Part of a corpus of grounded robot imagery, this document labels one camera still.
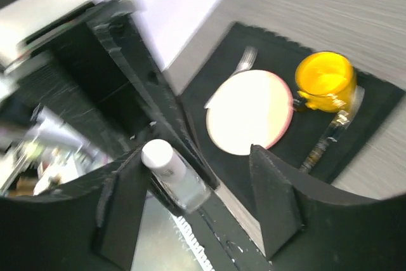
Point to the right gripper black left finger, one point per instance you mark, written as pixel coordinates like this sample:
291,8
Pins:
90,223

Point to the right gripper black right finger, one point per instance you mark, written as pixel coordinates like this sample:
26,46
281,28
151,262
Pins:
307,224

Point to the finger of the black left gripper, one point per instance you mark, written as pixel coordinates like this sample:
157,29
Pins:
123,42

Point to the clear nail polish bottle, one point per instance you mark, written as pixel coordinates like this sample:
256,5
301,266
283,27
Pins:
176,175

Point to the black cloth placemat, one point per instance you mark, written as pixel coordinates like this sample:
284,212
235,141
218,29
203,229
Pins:
278,55

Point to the silver fork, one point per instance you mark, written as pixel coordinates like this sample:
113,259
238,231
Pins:
246,62

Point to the pink and cream plate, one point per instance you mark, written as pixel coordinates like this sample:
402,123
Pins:
251,108

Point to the yellow enamel mug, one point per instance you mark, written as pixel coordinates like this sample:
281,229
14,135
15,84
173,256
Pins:
325,81

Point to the white cable duct strip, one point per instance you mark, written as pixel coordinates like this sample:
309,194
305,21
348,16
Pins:
194,246

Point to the table knife patterned handle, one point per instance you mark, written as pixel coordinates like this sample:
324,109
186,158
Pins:
335,129

